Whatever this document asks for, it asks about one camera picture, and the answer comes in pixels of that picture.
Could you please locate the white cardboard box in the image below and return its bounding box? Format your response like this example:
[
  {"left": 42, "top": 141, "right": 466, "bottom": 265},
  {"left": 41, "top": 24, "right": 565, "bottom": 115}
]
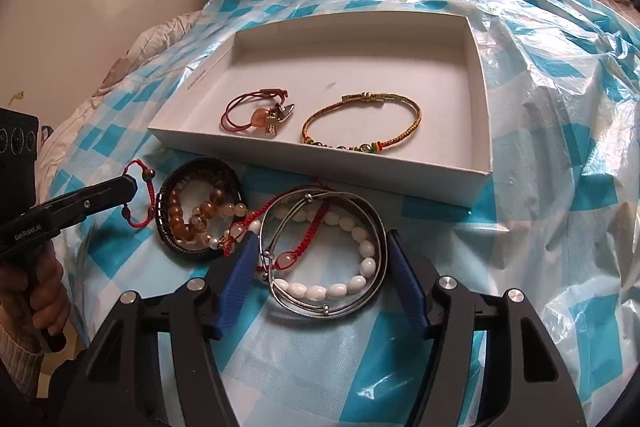
[{"left": 147, "top": 13, "right": 493, "bottom": 208}]

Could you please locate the red woven bracelet pink bead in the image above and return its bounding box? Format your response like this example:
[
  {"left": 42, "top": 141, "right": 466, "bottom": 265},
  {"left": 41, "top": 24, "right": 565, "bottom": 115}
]
[{"left": 222, "top": 179, "right": 331, "bottom": 280}]

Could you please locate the brown bead bracelet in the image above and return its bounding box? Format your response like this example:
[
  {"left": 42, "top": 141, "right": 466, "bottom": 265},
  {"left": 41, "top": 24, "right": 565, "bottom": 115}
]
[{"left": 167, "top": 177, "right": 231, "bottom": 242}]

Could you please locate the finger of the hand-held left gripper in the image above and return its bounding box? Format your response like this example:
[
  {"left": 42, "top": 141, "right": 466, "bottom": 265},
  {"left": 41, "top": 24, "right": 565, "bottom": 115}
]
[{"left": 29, "top": 175, "right": 138, "bottom": 228}]

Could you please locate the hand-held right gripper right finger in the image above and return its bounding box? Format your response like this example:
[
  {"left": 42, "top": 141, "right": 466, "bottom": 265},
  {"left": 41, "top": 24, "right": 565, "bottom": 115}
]
[{"left": 387, "top": 229, "right": 588, "bottom": 427}]

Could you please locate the red cord bracelet with charm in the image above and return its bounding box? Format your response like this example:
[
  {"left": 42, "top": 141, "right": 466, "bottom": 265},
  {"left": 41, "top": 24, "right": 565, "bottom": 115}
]
[{"left": 220, "top": 88, "right": 297, "bottom": 138}]

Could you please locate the thin silver wire bangle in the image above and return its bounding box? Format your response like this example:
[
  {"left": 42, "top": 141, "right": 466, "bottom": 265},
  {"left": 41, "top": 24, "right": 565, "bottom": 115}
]
[{"left": 260, "top": 192, "right": 386, "bottom": 320}]

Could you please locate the pale pink bead bracelet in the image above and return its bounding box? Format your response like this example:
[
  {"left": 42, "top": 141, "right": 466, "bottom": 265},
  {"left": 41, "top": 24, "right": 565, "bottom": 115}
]
[{"left": 190, "top": 202, "right": 263, "bottom": 253}]

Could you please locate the gold woven bracelet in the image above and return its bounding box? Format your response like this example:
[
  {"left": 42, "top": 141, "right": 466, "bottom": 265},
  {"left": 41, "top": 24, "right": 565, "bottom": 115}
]
[{"left": 301, "top": 92, "right": 422, "bottom": 155}]

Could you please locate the thin red string bracelet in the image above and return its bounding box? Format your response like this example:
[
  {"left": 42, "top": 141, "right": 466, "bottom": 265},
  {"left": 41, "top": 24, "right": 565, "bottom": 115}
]
[{"left": 122, "top": 159, "right": 157, "bottom": 229}]

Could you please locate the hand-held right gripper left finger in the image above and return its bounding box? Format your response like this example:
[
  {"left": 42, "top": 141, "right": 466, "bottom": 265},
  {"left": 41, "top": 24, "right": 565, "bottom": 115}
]
[{"left": 57, "top": 232, "right": 263, "bottom": 427}]

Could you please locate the blue checked plastic sheet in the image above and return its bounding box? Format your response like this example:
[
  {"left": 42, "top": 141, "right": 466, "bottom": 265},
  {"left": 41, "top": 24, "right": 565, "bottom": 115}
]
[{"left": 47, "top": 0, "right": 640, "bottom": 427}]

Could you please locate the black braided bracelet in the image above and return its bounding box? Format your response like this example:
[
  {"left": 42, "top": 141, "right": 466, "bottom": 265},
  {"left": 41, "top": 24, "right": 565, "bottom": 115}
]
[{"left": 156, "top": 158, "right": 246, "bottom": 263}]

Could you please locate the person's left hand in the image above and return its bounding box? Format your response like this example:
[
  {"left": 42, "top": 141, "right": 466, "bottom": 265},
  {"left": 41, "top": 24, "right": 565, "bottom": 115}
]
[{"left": 0, "top": 239, "right": 72, "bottom": 348}]

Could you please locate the white bead bracelet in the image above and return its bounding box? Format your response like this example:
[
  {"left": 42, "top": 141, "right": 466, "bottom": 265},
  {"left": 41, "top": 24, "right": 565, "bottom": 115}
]
[{"left": 272, "top": 202, "right": 377, "bottom": 300}]

